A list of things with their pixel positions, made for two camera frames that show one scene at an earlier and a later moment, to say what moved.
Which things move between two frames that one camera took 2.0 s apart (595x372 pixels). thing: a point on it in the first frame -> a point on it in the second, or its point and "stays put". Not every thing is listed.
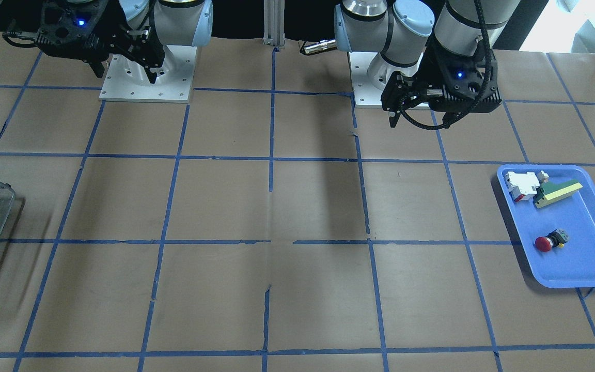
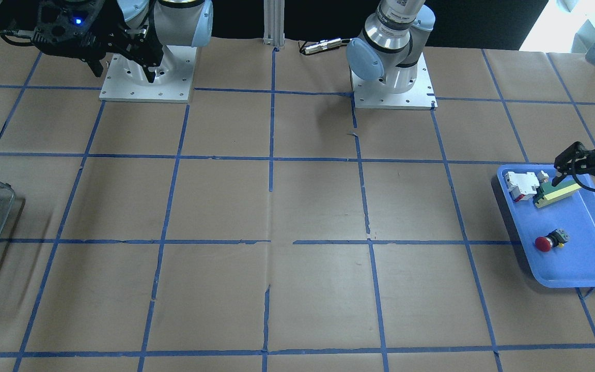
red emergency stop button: x=557 y=239 stays put
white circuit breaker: x=521 y=186 stays put
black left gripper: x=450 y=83 -> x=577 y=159
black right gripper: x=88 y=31 stays put
